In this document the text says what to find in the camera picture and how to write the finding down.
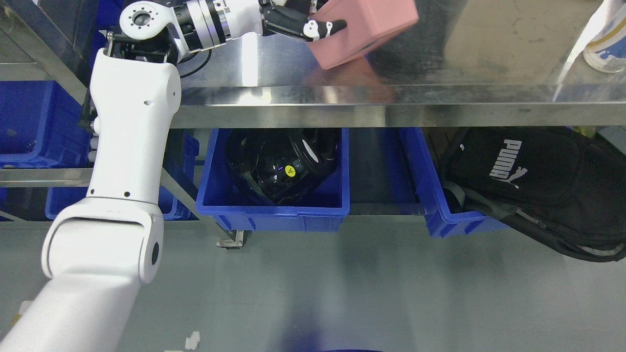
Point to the black round device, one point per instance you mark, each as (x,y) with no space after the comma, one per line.
(278,167)

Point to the black Puma backpack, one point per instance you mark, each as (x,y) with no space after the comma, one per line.
(554,185)

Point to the blue bin far left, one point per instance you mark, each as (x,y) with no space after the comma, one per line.
(39,127)

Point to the blue bin with black device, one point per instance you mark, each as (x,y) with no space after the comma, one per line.
(320,211)

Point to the blue bin lower left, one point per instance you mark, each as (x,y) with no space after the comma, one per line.
(181,150)

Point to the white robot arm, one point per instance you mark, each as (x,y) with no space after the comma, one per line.
(100,251)

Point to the pink plastic storage box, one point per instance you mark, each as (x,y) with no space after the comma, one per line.
(370,24)

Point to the blue bin under backpack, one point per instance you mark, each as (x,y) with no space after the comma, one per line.
(422,160)

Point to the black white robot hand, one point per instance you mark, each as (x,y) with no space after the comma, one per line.
(294,19)

